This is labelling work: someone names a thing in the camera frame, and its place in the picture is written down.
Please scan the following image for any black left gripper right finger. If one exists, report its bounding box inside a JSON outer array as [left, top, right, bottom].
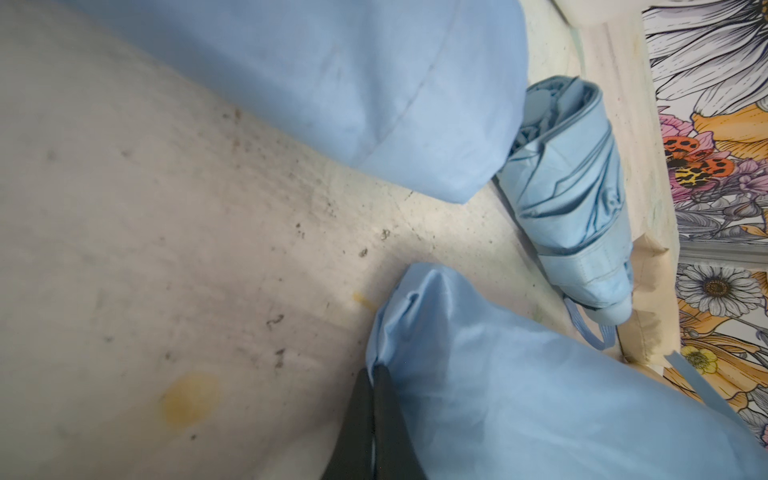
[[373, 365, 426, 480]]

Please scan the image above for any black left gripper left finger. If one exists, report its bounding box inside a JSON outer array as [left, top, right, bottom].
[[321, 368, 376, 480]]

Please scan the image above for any blue umbrella sleeve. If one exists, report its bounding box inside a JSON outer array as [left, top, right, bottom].
[[77, 1, 528, 203], [366, 263, 767, 479]]

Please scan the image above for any blue lidded plastic storage box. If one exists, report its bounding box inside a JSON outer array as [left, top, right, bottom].
[[556, 0, 644, 11]]

